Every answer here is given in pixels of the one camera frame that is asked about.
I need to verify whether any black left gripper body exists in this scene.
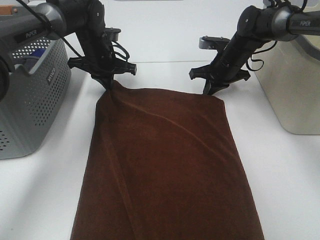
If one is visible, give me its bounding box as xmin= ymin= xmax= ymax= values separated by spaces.
xmin=67 ymin=32 xmax=137 ymax=82

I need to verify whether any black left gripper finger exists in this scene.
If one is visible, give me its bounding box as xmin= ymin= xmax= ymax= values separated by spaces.
xmin=98 ymin=76 xmax=114 ymax=91

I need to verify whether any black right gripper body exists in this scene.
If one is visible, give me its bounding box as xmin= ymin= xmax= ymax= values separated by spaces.
xmin=189 ymin=33 xmax=258 ymax=85

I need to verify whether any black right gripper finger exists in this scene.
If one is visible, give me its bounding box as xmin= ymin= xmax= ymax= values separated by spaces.
xmin=202 ymin=80 xmax=216 ymax=95
xmin=211 ymin=84 xmax=229 ymax=95

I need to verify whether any brown towel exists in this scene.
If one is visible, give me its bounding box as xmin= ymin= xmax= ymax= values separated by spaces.
xmin=70 ymin=82 xmax=264 ymax=240

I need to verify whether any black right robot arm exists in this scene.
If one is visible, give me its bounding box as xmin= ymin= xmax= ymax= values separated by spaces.
xmin=189 ymin=0 xmax=320 ymax=95

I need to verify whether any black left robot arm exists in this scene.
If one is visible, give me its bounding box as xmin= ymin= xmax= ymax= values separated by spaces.
xmin=0 ymin=0 xmax=137 ymax=99

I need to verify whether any beige plastic storage bin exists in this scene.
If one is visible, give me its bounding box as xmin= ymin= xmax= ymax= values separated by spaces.
xmin=251 ymin=0 xmax=320 ymax=137

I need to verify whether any blue grey laundry in basket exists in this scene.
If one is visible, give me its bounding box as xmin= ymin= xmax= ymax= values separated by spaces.
xmin=22 ymin=48 xmax=46 ymax=71

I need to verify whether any grey perforated laundry basket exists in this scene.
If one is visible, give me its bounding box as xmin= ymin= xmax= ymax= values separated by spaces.
xmin=0 ymin=5 xmax=73 ymax=161

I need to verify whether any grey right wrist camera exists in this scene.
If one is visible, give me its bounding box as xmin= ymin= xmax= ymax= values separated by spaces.
xmin=198 ymin=36 xmax=230 ymax=51

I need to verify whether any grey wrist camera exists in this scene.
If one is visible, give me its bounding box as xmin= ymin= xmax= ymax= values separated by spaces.
xmin=103 ymin=27 xmax=121 ymax=42
xmin=198 ymin=36 xmax=230 ymax=51

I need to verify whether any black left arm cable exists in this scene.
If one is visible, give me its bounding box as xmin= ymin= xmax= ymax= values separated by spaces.
xmin=14 ymin=0 xmax=131 ymax=63

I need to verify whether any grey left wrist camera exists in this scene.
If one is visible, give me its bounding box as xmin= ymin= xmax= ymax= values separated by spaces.
xmin=103 ymin=27 xmax=121 ymax=42

